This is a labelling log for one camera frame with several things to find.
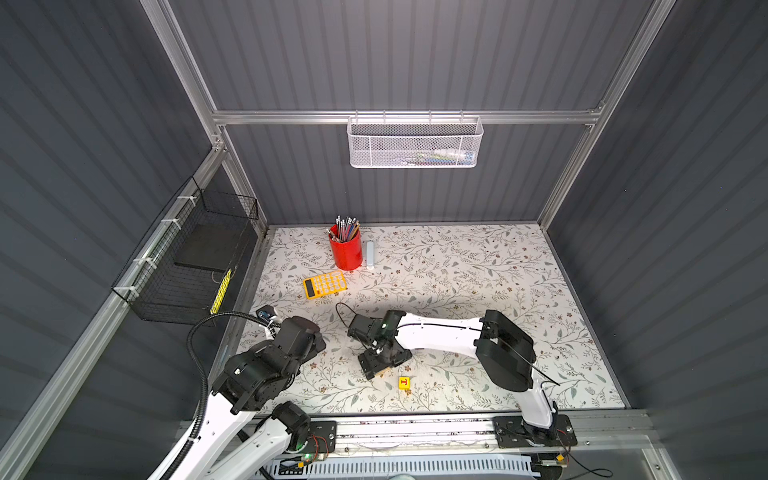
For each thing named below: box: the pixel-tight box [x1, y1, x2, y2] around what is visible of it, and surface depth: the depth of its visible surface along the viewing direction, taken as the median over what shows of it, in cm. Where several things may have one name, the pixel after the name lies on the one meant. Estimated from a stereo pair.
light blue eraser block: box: [366, 240, 374, 269], surface depth 110 cm
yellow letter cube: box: [399, 376, 411, 390], surface depth 82 cm
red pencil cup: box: [328, 225, 363, 271], surface depth 104 cm
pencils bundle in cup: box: [326, 214, 361, 243], surface depth 104 cm
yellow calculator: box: [302, 271, 349, 300], surface depth 104 cm
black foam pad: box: [174, 223, 250, 271], surface depth 78 cm
